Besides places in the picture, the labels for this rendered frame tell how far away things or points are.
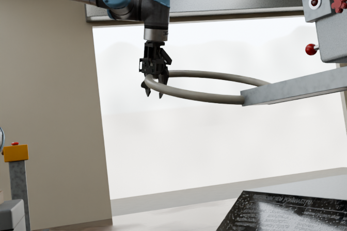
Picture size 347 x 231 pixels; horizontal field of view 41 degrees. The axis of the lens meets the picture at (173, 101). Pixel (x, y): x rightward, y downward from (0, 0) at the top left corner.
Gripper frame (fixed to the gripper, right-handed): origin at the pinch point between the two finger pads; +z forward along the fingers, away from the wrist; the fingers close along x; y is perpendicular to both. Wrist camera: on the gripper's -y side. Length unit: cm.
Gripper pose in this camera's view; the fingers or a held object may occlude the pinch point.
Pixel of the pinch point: (155, 94)
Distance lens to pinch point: 178.2
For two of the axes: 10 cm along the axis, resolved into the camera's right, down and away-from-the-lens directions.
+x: 8.9, 1.5, -4.4
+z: -0.7, 9.8, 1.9
